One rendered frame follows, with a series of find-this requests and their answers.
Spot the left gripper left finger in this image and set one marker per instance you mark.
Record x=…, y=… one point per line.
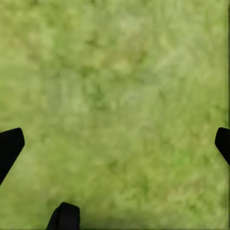
x=11, y=144

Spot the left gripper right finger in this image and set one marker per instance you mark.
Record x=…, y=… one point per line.
x=222, y=142

